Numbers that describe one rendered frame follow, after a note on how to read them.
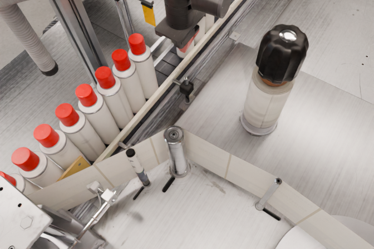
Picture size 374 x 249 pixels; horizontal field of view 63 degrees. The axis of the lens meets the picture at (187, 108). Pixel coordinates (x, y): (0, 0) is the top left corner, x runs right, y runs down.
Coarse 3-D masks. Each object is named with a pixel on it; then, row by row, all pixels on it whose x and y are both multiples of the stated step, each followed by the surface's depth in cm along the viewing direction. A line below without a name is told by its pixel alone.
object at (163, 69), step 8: (232, 0) 99; (232, 16) 95; (224, 24) 93; (216, 32) 92; (168, 56) 88; (176, 56) 88; (160, 64) 87; (168, 64) 86; (176, 64) 86; (192, 64) 88; (160, 72) 85; (168, 72) 85; (184, 72) 85; (160, 80) 84; (168, 88) 82; (144, 120) 78; (136, 128) 77; (128, 136) 76; (104, 144) 75; (88, 160) 73
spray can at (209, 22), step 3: (207, 15) 85; (210, 15) 86; (207, 18) 86; (210, 18) 87; (213, 18) 88; (207, 21) 87; (210, 21) 88; (213, 21) 89; (207, 24) 88; (210, 24) 89; (213, 24) 90; (207, 27) 89; (210, 27) 90; (207, 30) 90
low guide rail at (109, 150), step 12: (240, 0) 95; (228, 12) 91; (216, 24) 89; (204, 36) 87; (180, 72) 82; (168, 84) 80; (156, 96) 77; (144, 108) 75; (132, 120) 74; (120, 132) 72; (108, 156) 71
